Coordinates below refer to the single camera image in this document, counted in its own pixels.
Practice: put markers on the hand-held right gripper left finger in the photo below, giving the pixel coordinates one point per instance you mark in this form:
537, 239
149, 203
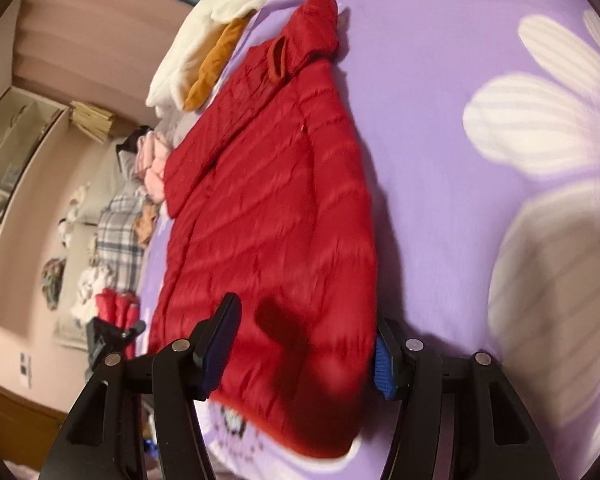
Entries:
220, 347

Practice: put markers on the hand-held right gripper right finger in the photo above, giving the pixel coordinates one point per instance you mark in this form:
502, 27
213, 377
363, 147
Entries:
385, 367

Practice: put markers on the red down jacket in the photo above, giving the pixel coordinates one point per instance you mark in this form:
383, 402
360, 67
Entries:
280, 210

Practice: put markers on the pink clothes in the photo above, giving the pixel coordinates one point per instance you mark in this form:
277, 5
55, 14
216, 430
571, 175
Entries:
152, 160

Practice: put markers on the red cloth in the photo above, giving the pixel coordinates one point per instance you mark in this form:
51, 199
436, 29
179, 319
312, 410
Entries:
115, 307

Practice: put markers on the white plush toy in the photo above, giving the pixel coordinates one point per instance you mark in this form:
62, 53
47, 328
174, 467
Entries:
72, 215
90, 290

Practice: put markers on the plaid cloth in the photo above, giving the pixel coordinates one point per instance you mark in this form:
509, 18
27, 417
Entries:
120, 240

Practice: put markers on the brown wooden board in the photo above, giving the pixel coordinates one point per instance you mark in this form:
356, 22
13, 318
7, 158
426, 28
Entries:
15, 420

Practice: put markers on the dark grey garment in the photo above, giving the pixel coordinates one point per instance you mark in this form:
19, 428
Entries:
130, 152

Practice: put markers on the purple floral bed sheet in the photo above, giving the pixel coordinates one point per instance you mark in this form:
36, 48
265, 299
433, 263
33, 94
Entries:
430, 160

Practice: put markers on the tan bundle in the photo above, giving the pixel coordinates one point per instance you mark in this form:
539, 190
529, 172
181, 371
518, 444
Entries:
92, 120

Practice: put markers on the white shelf unit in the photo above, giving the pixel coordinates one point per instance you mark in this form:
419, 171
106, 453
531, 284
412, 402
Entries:
10, 135

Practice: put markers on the orange garment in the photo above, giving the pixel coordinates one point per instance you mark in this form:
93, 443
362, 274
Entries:
215, 60

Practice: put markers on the white plush blanket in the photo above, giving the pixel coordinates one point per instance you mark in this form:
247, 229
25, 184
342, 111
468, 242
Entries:
195, 45

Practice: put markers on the beige curtain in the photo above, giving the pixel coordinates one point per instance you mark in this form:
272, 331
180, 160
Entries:
80, 35

